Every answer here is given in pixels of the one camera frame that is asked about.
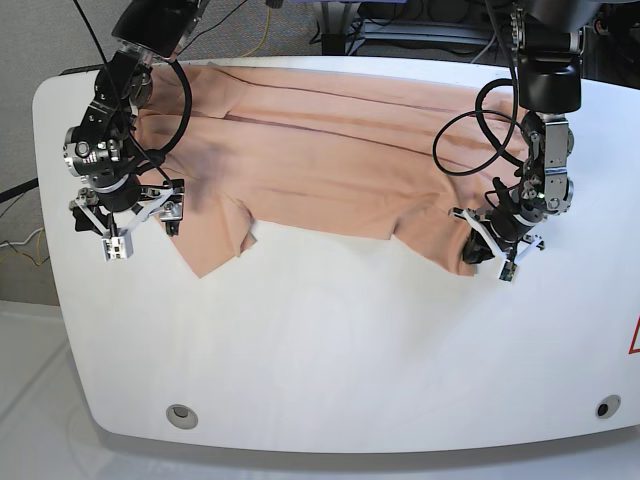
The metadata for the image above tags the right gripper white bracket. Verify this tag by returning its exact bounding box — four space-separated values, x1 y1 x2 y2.
69 177 185 238

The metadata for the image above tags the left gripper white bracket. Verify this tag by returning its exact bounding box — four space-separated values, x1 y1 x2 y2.
449 207 545 265

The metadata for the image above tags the peach orange T-shirt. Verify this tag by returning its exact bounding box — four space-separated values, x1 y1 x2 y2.
166 65 516 276

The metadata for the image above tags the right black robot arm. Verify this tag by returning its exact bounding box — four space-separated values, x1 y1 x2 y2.
63 1 207 247

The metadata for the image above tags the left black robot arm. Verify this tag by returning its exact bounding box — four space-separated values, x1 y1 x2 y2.
451 1 600 270

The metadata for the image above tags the black table leg left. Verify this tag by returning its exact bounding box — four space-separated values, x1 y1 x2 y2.
0 178 39 203

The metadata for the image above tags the black bar table edge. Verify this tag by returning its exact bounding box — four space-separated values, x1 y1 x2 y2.
59 64 102 76

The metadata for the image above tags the red triangle sticker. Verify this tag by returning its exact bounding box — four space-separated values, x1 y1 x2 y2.
628 318 640 354

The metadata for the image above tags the left table grommet hole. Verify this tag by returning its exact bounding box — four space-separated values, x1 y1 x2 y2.
166 404 198 430

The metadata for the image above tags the table grommet hole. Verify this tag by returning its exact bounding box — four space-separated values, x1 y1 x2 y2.
166 404 198 430
595 395 621 419

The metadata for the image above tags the right table grommet hole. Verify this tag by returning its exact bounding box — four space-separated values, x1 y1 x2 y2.
595 395 621 419

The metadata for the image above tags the white cable on floor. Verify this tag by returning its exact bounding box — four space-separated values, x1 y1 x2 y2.
0 227 46 250

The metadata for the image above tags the black cable on carpet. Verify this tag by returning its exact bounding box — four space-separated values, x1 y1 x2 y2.
168 0 251 65

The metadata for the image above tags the black metal equipment frame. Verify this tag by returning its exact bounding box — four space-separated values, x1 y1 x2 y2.
310 1 639 89

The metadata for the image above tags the yellow cable on floor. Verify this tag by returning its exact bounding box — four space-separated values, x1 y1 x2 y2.
239 0 274 60

